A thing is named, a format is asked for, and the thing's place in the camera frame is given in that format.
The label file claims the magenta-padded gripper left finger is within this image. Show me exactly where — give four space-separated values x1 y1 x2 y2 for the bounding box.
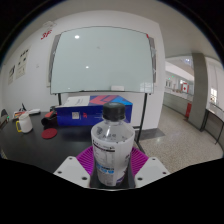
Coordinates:
53 145 98 189

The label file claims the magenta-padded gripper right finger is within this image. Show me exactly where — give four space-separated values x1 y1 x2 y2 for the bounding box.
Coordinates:
128 146 171 189

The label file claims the clear black-capped water bottle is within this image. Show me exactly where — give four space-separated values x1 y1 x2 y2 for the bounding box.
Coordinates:
90 102 136 188

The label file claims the flat round red coaster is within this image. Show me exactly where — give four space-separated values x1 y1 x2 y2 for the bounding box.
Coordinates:
41 127 58 140

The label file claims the red and black tool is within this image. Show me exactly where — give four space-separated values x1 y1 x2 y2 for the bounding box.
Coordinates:
41 106 58 129

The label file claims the blue cardboard box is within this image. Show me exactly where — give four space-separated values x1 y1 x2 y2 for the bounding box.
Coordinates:
54 94 134 128

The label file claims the white whiteboard eraser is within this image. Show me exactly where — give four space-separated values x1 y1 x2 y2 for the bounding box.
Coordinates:
28 108 42 116

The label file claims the whiteboard on black stand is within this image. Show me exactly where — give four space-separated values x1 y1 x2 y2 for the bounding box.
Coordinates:
48 25 158 146

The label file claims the white mug yellow handle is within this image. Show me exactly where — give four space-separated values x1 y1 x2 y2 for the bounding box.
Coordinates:
15 112 34 134

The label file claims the small white wall poster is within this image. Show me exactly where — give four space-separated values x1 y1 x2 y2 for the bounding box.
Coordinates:
8 64 17 85

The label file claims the large white wall poster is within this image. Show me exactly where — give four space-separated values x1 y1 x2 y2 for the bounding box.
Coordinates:
16 49 30 79

